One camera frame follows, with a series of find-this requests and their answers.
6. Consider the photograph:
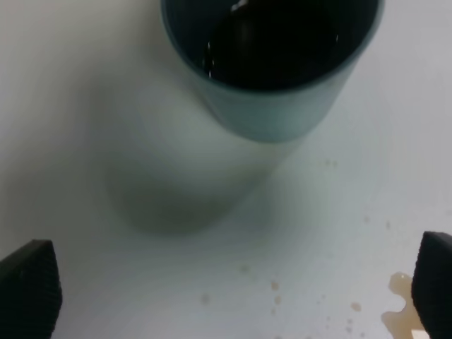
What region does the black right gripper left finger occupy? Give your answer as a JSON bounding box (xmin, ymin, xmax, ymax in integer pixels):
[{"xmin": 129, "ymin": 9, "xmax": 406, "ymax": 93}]
[{"xmin": 1, "ymin": 239, "xmax": 63, "ymax": 339}]

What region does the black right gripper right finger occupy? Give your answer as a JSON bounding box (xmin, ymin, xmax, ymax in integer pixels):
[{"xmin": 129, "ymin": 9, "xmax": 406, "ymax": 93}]
[{"xmin": 411, "ymin": 231, "xmax": 451, "ymax": 338}]

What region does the teal plastic cup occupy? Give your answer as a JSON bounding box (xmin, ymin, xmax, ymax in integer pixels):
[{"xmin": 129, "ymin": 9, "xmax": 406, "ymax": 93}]
[{"xmin": 160, "ymin": 1, "xmax": 384, "ymax": 143}]

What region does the spilled beverage puddle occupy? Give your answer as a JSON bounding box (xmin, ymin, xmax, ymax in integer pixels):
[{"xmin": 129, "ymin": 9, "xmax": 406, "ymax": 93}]
[{"xmin": 381, "ymin": 272, "xmax": 430, "ymax": 339}]

